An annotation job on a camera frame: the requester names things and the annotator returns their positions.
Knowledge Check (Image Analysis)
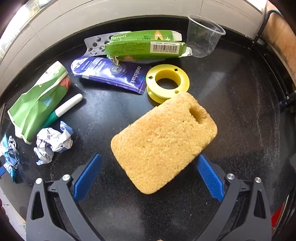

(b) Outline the crumpled blue wrapper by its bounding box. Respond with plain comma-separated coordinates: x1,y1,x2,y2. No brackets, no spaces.
0,134,20,182

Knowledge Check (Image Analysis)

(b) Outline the purple foil pouch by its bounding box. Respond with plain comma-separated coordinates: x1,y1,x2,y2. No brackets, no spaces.
70,56,152,95

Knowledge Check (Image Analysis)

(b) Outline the green and white paper bag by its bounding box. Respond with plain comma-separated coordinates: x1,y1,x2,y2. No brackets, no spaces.
7,61,72,144

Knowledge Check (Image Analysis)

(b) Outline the wooden chair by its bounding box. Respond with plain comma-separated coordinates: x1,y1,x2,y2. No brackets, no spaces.
253,0,296,112

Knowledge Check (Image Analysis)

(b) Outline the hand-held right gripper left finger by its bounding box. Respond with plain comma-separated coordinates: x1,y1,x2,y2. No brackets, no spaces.
26,153,109,241

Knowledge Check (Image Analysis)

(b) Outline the green and white marker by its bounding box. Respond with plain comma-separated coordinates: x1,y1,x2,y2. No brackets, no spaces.
44,94,83,128

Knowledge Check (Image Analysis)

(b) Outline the white paper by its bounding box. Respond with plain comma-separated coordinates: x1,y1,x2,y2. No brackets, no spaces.
34,120,73,165

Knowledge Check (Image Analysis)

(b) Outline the red container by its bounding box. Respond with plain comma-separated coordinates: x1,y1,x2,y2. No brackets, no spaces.
270,204,287,233

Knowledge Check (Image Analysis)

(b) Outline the yellow sponge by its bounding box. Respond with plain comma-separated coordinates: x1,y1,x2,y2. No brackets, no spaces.
110,92,218,194

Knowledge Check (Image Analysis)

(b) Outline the clear plastic cup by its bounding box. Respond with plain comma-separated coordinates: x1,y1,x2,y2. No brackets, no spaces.
186,14,226,58

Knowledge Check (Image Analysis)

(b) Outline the silver blister pack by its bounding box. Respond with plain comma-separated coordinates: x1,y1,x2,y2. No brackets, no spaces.
84,32,114,56

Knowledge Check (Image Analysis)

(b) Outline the yellow plastic spool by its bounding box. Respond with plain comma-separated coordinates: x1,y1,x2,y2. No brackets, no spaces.
146,64,190,105

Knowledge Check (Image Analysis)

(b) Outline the green cardboard carton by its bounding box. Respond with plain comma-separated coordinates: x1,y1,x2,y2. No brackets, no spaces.
104,30,193,62

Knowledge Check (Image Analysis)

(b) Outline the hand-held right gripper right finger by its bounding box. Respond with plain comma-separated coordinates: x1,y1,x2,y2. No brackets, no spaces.
194,153,272,241

